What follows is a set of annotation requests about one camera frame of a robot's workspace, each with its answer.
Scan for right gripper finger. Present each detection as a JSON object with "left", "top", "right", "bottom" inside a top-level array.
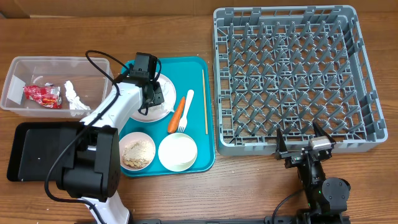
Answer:
[
  {"left": 275, "top": 128, "right": 287, "bottom": 159},
  {"left": 312, "top": 121, "right": 330, "bottom": 138}
]

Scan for pink bowl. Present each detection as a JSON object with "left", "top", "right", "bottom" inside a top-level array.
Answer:
[{"left": 119, "top": 132, "right": 156, "bottom": 171}]

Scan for food scraps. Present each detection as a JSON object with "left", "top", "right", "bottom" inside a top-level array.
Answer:
[{"left": 122, "top": 140, "right": 155, "bottom": 170}]

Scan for white tissue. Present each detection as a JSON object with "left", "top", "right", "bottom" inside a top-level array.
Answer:
[
  {"left": 64, "top": 80, "right": 91, "bottom": 110},
  {"left": 149, "top": 81, "right": 175, "bottom": 113}
]

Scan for red snack wrapper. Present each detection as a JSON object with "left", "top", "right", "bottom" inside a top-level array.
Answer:
[{"left": 24, "top": 85, "right": 62, "bottom": 109}]

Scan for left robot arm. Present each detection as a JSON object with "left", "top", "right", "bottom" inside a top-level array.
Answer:
[{"left": 44, "top": 52, "right": 164, "bottom": 223}]

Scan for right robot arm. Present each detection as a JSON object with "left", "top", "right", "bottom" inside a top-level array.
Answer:
[{"left": 265, "top": 122, "right": 351, "bottom": 224}]

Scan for grey dishwasher rack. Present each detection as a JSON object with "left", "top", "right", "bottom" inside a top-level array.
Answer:
[{"left": 213, "top": 5, "right": 388, "bottom": 156}]

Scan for orange carrot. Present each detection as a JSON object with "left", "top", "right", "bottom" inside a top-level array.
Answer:
[{"left": 167, "top": 96, "right": 185, "bottom": 134}]

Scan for white plastic fork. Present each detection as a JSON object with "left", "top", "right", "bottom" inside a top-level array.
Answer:
[{"left": 177, "top": 90, "right": 194, "bottom": 133}]

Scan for wooden chopstick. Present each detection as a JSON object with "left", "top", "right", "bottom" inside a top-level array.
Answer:
[{"left": 202, "top": 70, "right": 208, "bottom": 135}]

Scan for white bowl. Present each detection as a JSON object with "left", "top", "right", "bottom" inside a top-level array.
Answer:
[{"left": 158, "top": 133, "right": 198, "bottom": 172}]

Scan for clear plastic bin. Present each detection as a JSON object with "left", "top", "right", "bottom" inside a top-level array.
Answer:
[{"left": 1, "top": 56, "right": 112, "bottom": 119}]

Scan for black plastic tray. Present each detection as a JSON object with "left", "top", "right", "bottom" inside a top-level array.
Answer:
[{"left": 7, "top": 121, "right": 84, "bottom": 182}]

